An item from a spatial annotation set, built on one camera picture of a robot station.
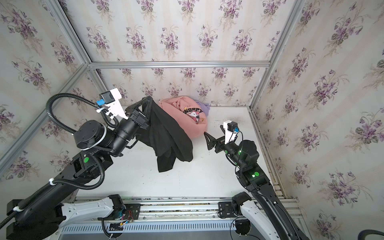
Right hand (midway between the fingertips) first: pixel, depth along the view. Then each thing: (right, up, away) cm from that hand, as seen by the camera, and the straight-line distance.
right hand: (211, 130), depth 65 cm
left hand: (-22, +13, -18) cm, 31 cm away
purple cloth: (+1, +14, +49) cm, 51 cm away
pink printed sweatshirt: (-12, +10, +39) cm, 42 cm away
